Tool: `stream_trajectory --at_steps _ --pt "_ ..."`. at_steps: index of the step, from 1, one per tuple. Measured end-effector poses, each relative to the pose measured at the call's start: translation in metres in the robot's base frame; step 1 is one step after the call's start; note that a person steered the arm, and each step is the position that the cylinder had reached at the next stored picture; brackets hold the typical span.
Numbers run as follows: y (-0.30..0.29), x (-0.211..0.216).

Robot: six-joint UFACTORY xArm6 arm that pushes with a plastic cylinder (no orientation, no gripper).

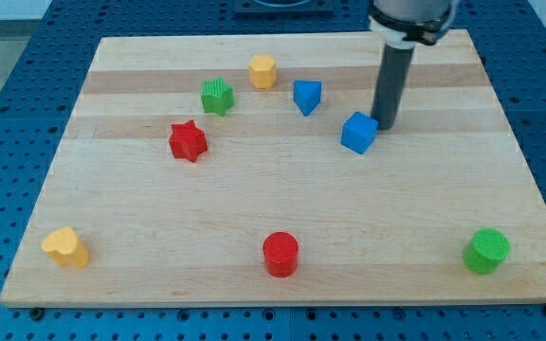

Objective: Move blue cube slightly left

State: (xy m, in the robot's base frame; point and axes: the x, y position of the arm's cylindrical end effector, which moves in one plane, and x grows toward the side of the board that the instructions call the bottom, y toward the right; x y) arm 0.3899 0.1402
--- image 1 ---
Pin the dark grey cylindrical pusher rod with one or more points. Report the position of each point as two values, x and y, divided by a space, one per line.
390 83

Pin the blue cube block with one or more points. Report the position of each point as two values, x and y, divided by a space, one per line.
359 132

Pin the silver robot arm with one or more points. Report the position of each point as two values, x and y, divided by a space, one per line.
403 25

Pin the blue triangular prism block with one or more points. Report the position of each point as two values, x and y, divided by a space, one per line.
307 95

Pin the yellow hexagon block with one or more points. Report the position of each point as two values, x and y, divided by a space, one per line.
262 71

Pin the green star block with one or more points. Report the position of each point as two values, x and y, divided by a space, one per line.
217 96

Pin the wooden board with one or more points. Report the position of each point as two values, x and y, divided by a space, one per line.
386 227

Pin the green cylinder block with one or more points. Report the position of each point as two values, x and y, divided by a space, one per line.
486 251

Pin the red cylinder block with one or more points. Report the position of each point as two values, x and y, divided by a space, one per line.
281 252

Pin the red star block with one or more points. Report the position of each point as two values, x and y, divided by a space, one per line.
187 141

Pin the yellow heart block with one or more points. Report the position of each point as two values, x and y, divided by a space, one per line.
66 248

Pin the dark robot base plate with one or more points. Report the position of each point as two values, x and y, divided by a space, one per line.
253 7

